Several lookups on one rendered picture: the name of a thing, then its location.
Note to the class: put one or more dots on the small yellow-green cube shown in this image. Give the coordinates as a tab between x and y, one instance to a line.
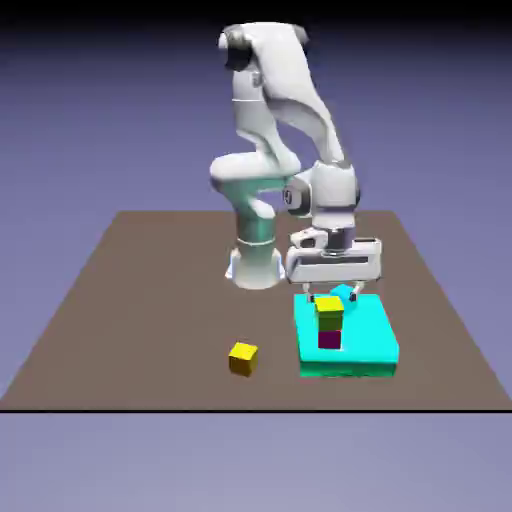
329	314

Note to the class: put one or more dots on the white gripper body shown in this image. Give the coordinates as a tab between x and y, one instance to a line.
334	271

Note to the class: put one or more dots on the large cyan box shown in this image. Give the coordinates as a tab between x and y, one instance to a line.
364	340

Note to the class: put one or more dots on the small yellow cube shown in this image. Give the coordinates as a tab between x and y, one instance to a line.
242	357

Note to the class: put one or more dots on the small magenta cube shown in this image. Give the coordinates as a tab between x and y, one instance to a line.
329	340

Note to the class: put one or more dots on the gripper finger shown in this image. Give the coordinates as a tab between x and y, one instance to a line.
355	293
309	292

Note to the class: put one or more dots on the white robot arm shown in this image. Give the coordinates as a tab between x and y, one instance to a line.
280	100

